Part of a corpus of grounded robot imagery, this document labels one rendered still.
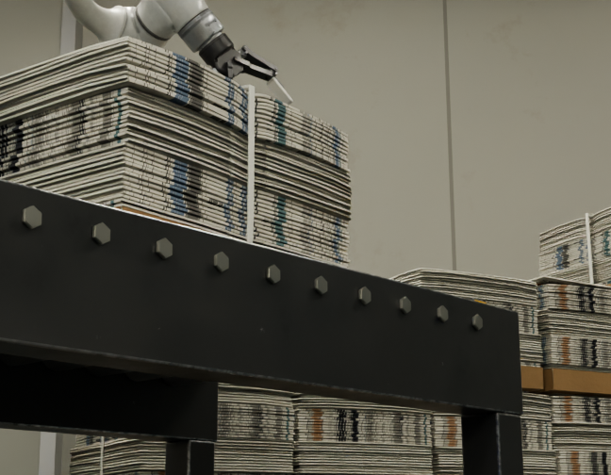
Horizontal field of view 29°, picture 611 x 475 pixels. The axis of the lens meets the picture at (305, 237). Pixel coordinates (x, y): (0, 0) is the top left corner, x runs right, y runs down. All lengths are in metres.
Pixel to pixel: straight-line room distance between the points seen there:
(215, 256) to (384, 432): 1.22
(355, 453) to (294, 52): 3.04
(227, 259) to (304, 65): 3.95
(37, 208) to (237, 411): 1.18
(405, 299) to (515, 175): 3.55
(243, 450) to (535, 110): 3.01
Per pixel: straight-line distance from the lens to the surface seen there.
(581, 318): 2.52
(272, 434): 2.08
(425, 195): 4.72
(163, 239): 0.98
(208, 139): 1.25
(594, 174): 4.76
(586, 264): 2.84
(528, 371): 2.40
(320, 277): 1.11
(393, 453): 2.20
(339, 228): 1.42
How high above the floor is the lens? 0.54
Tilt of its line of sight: 15 degrees up
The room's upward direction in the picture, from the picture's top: straight up
